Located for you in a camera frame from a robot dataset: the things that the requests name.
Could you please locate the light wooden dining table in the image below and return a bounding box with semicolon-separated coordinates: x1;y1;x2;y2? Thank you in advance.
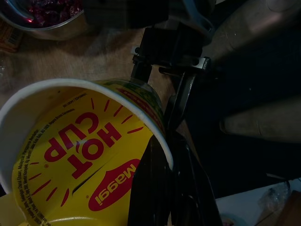
0;18;191;142

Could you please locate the yellow Maggi noodle cup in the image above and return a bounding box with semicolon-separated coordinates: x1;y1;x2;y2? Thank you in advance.
0;78;174;226

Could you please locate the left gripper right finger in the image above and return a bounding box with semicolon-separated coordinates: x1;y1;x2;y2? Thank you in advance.
169;131;223;226

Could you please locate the steel mixing bowl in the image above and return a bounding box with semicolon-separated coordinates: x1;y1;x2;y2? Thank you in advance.
0;0;87;41

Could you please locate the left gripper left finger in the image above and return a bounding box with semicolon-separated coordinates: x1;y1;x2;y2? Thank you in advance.
128;137;179;226

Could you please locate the red candy heap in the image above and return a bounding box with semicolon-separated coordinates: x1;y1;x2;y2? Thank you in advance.
24;0;83;26

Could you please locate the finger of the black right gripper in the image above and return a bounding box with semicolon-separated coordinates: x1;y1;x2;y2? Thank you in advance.
131;62;152;85
163;70;197;131

